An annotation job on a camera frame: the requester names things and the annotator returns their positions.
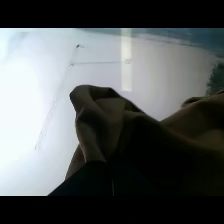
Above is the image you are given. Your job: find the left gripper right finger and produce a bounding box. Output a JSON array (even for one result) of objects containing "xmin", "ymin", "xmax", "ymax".
[{"xmin": 112, "ymin": 161, "xmax": 159, "ymax": 197}]

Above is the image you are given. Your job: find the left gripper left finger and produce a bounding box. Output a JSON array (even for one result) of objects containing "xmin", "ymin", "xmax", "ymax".
[{"xmin": 47, "ymin": 161, "xmax": 114, "ymax": 197}]

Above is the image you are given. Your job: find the brown garment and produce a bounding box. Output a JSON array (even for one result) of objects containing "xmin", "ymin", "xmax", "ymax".
[{"xmin": 64, "ymin": 84, "xmax": 224, "ymax": 197}]

